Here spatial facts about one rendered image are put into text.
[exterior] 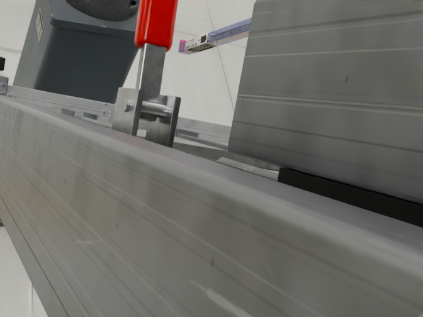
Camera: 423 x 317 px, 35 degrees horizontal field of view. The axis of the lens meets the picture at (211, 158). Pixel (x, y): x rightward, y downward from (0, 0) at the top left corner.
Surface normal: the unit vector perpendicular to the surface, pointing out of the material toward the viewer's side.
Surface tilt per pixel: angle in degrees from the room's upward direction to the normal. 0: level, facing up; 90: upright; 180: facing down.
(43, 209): 90
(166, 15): 40
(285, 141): 90
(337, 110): 90
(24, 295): 0
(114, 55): 90
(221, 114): 0
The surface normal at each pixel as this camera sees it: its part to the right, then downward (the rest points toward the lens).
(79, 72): 0.26, 0.77
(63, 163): -0.90, -0.14
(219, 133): 0.39, 0.12
